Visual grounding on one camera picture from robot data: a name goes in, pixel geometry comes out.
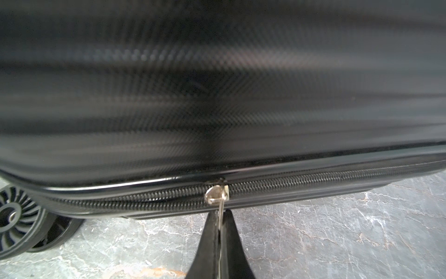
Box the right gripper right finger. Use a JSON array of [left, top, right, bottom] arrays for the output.
[[220, 209, 255, 279]]

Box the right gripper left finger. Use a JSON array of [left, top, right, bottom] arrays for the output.
[[185, 210, 220, 279]]

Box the silver zipper pull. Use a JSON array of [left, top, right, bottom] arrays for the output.
[[204, 185, 230, 231]]

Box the black hard-shell suitcase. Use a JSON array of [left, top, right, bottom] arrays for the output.
[[1, 1, 446, 259]]

